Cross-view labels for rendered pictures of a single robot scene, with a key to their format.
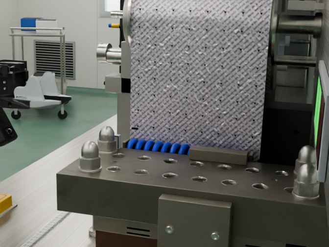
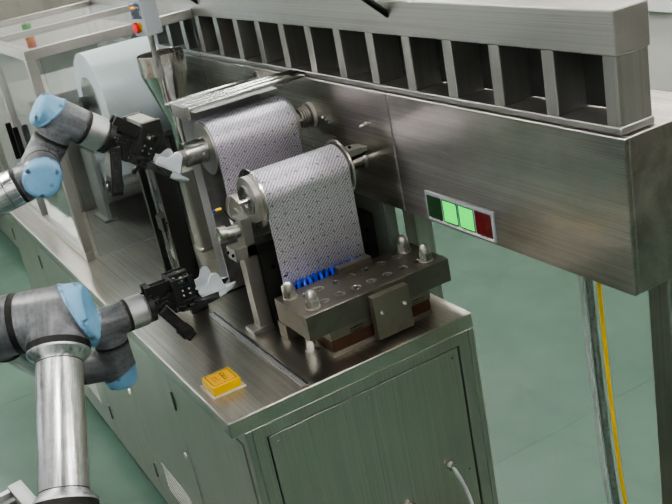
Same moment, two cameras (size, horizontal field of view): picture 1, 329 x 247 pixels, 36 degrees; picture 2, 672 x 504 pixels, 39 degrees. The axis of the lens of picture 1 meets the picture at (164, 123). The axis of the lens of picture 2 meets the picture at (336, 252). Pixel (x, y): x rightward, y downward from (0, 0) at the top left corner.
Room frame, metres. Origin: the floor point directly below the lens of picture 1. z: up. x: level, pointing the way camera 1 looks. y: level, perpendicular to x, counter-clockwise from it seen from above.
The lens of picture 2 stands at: (-0.81, 1.36, 1.96)
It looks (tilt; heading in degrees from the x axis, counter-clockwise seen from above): 22 degrees down; 319
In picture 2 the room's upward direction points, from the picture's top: 11 degrees counter-clockwise
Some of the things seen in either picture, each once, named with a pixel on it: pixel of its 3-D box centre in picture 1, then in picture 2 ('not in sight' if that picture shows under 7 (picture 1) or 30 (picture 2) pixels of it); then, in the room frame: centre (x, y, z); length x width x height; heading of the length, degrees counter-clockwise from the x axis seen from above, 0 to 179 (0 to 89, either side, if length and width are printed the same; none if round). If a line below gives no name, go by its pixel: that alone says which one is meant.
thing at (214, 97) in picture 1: (195, 101); (318, 238); (0.87, -0.05, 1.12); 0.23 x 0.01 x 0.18; 75
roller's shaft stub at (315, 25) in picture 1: (299, 24); (352, 163); (0.89, -0.23, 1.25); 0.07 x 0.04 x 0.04; 75
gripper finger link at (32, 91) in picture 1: (35, 91); (216, 283); (0.92, 0.24, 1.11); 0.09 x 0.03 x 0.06; 66
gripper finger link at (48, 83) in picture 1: (49, 87); (207, 277); (0.97, 0.22, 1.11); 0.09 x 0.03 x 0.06; 84
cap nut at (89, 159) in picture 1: (89, 155); (311, 298); (0.74, 0.11, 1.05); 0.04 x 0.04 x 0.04
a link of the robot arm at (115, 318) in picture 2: not in sight; (105, 325); (1.01, 0.49, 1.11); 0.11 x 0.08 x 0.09; 75
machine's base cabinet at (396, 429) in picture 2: not in sight; (201, 356); (1.86, -0.23, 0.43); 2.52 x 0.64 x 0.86; 165
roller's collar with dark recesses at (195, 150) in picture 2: not in sight; (194, 152); (1.21, 0.01, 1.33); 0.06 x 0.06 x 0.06; 75
